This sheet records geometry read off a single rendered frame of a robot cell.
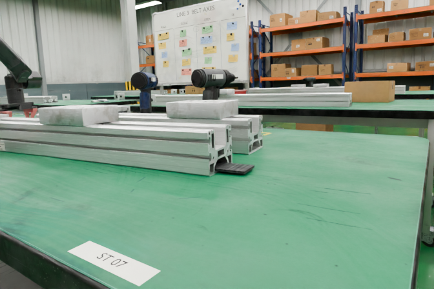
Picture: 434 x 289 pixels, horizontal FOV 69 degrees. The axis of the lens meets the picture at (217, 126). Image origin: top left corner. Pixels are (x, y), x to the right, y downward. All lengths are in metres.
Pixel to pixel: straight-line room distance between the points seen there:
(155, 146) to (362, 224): 0.40
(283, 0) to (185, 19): 8.16
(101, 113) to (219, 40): 3.26
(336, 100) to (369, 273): 1.83
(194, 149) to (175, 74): 3.83
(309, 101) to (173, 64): 2.63
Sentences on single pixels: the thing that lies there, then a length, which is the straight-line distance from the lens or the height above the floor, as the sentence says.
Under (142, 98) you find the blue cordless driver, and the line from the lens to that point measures 1.14.
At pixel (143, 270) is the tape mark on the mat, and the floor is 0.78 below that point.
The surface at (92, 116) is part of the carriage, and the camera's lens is 0.79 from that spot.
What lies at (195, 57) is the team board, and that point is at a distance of 4.19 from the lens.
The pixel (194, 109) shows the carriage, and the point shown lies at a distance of 0.80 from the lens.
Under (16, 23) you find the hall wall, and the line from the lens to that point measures 13.51.
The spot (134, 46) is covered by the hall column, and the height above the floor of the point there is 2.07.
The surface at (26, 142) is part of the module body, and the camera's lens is 0.98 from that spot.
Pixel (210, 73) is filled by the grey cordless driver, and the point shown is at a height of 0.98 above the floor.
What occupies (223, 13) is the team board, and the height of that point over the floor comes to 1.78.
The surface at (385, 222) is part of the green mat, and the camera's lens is 0.44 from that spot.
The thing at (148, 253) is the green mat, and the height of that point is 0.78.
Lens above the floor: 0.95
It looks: 8 degrees down
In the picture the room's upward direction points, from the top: 2 degrees counter-clockwise
